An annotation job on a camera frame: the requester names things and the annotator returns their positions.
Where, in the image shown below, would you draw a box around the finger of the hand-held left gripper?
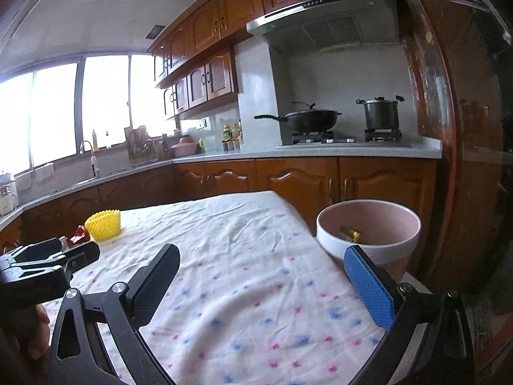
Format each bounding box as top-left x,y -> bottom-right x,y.
0,241 -> 101,285
0,238 -> 72,269

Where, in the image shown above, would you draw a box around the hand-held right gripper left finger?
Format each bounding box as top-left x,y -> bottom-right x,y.
49,243 -> 181,385

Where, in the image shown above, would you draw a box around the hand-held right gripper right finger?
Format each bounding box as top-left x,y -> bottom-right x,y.
344,244 -> 475,385

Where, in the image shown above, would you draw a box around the red crinkled snack wrapper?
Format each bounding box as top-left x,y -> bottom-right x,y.
69,225 -> 91,247

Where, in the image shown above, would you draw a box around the pink and white waste bin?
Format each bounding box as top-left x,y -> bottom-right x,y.
316,200 -> 421,281

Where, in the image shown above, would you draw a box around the person's left hand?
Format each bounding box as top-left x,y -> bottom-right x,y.
24,303 -> 51,370

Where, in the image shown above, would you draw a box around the yellow foam fruit net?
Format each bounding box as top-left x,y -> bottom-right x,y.
84,209 -> 122,242

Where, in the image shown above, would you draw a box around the white cushioned stool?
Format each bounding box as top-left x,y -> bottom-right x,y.
401,270 -> 431,293

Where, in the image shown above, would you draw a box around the gold snack wrapper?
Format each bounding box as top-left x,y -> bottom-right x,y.
338,227 -> 367,245

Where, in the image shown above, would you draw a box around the white kitchen appliance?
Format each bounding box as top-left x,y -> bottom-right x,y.
0,172 -> 19,215

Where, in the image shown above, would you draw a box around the floral white tablecloth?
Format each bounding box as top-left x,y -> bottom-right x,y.
40,190 -> 395,385

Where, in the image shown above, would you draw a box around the chrome sink faucet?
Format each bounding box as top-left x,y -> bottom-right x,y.
79,140 -> 99,179

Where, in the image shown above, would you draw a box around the cutting board rack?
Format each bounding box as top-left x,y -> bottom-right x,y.
124,125 -> 161,163

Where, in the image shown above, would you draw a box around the wooden lower kitchen cabinets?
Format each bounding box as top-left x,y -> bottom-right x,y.
0,157 -> 438,249

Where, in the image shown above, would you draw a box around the wooden kitchen cabinets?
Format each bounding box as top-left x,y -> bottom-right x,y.
148,0 -> 381,119
0,157 -> 438,249

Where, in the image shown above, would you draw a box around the kitchen window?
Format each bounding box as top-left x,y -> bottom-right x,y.
0,54 -> 169,177

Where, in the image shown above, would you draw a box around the pink basin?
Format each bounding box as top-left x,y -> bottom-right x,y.
170,137 -> 198,157

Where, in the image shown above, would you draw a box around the gas stove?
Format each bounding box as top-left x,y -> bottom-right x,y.
276,128 -> 413,149

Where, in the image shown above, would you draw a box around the grey kitchen countertop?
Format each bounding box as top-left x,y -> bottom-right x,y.
0,144 -> 442,225

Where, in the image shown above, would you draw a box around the dark stockpot with lid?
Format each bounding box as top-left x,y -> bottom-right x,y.
357,95 -> 405,130

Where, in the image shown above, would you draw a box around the wooden framed glass door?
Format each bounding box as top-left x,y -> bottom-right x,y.
391,0 -> 513,385

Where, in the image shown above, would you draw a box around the black wok with lid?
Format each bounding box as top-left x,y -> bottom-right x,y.
254,102 -> 343,134

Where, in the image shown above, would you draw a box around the steel range hood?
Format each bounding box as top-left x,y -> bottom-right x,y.
246,0 -> 401,53

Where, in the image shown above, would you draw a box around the wooden upper kitchen cabinets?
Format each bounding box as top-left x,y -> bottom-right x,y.
148,0 -> 381,119

